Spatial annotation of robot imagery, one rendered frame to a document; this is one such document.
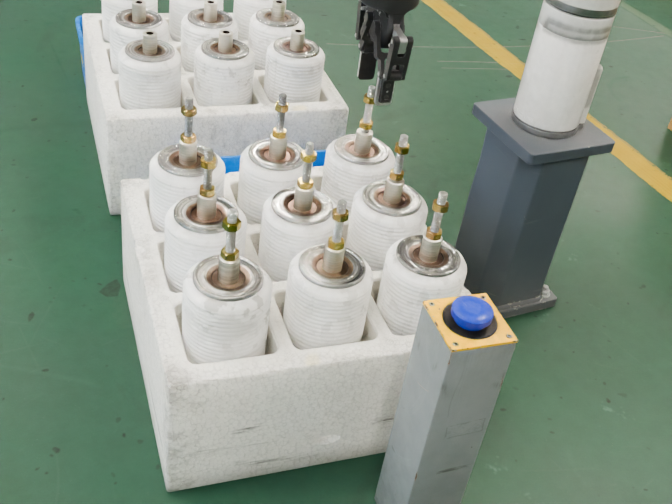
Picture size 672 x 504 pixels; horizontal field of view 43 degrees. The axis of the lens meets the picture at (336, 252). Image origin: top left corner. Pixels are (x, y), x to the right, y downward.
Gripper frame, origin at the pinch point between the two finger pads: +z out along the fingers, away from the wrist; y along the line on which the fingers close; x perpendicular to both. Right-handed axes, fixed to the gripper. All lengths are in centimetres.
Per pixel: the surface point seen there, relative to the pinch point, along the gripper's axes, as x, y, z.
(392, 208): -0.8, 13.9, 10.0
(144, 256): -30.7, 10.3, 17.1
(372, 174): -0.1, 4.6, 11.2
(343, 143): -2.4, -1.6, 10.1
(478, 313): -3.3, 41.4, 2.2
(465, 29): 63, -95, 37
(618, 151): 71, -34, 37
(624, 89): 90, -61, 37
